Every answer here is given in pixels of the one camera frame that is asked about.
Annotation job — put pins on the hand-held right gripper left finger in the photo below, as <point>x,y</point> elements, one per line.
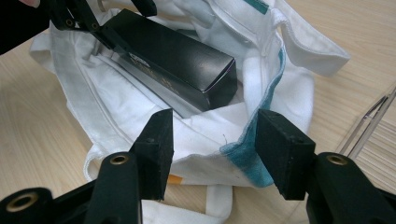
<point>155,155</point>

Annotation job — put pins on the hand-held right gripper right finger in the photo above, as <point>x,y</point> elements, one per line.
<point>280,155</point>

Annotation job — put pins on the long black box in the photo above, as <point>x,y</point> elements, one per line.
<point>174,53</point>

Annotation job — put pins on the white tote bag green orange print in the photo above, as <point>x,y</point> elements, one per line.
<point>124,109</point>

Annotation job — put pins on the clear plastic tray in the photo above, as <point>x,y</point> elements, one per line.
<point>373,124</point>

